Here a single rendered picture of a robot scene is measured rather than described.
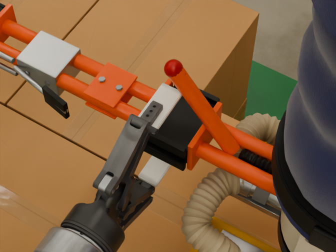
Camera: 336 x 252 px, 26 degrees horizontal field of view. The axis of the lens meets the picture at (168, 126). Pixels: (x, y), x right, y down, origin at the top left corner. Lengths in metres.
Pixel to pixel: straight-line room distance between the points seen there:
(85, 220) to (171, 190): 0.36
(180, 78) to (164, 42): 1.03
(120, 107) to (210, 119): 0.14
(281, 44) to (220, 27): 0.72
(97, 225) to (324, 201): 0.27
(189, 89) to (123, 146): 0.11
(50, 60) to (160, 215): 0.33
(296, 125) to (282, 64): 1.86
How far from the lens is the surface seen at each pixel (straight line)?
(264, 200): 0.99
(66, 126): 1.78
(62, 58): 1.04
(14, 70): 1.07
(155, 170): 1.01
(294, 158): 0.75
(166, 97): 0.91
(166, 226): 1.18
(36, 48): 1.05
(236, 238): 1.02
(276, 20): 2.72
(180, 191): 1.21
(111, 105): 0.98
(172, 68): 0.88
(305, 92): 0.67
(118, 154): 0.86
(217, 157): 0.94
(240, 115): 2.34
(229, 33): 1.94
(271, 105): 2.48
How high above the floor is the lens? 2.02
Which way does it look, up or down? 57 degrees down
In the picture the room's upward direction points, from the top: straight up
